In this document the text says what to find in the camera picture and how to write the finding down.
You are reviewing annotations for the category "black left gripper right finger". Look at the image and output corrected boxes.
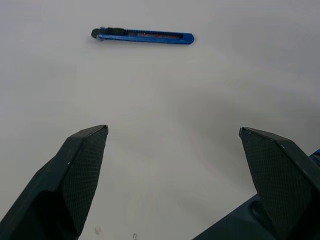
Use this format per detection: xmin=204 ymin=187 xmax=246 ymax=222
xmin=238 ymin=126 xmax=320 ymax=240

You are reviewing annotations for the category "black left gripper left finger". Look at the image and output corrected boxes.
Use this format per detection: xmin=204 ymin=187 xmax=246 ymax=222
xmin=0 ymin=124 xmax=109 ymax=240

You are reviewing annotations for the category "blue pen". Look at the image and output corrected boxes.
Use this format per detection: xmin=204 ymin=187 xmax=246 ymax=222
xmin=90 ymin=26 xmax=195 ymax=45

